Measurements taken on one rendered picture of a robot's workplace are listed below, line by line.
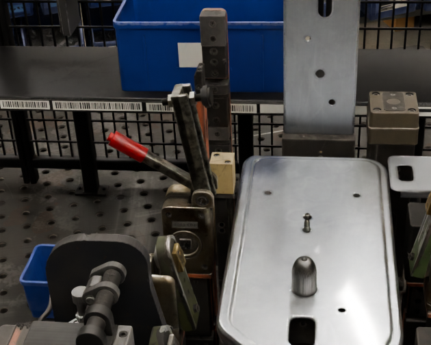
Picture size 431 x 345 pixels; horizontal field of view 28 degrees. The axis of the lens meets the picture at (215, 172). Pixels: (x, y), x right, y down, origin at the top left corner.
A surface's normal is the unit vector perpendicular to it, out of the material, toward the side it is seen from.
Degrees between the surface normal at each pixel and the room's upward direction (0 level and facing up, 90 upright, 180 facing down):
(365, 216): 0
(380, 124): 88
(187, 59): 90
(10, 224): 0
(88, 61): 0
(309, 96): 90
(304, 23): 90
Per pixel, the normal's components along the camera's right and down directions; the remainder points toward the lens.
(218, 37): -0.11, 0.54
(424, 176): -0.04, -0.84
